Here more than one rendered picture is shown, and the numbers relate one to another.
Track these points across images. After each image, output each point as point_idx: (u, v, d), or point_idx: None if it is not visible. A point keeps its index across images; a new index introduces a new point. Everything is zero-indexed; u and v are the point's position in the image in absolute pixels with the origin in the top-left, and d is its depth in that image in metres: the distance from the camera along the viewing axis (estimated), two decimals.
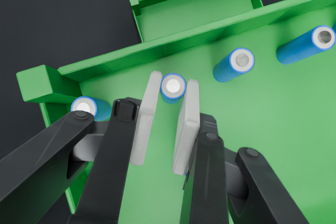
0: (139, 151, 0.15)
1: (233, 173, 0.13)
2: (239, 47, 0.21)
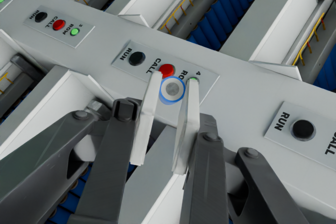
0: (139, 151, 0.15)
1: (233, 173, 0.13)
2: None
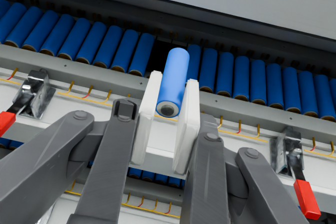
0: (139, 151, 0.15)
1: (233, 173, 0.13)
2: None
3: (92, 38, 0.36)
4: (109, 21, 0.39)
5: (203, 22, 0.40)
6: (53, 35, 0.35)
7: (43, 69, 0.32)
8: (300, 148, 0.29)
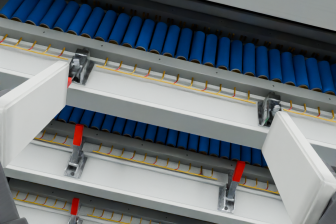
0: None
1: None
2: None
3: (119, 25, 0.46)
4: (131, 13, 0.49)
5: (205, 14, 0.50)
6: (90, 23, 0.45)
7: (85, 48, 0.42)
8: (279, 105, 0.39)
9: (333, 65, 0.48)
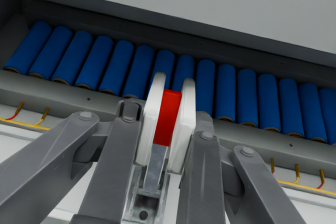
0: (144, 152, 0.15)
1: (229, 171, 0.13)
2: None
3: (207, 83, 0.27)
4: None
5: (333, 68, 0.31)
6: None
7: None
8: None
9: None
